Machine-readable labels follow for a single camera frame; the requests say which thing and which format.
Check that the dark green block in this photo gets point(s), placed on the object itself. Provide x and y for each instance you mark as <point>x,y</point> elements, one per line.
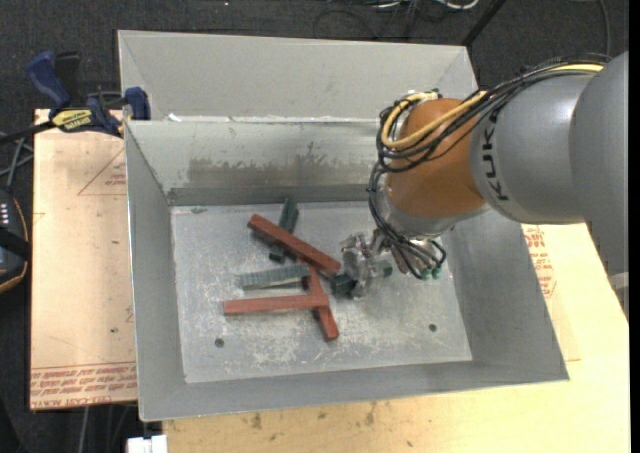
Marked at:
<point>272,277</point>
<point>343,285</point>
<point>288,215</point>

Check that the brown cardboard board, red print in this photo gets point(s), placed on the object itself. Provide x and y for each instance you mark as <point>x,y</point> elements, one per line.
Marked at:
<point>80,261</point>

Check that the grey metal bin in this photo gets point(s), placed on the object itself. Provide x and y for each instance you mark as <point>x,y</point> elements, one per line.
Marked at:
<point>280,351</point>

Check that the red-brown flat block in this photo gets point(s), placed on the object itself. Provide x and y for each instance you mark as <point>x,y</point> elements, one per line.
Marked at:
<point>292,243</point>
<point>270,304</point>
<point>325,316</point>

